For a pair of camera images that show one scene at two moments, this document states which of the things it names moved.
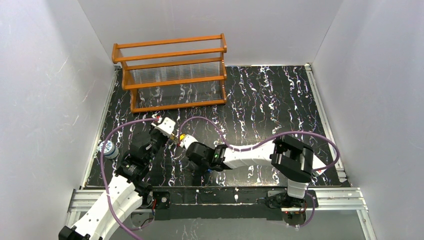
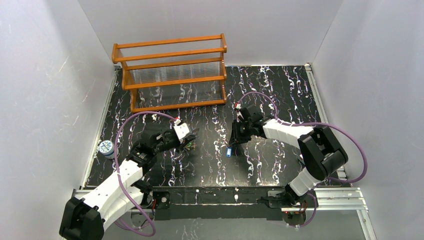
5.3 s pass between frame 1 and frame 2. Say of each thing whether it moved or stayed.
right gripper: moved
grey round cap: stayed
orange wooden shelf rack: stayed
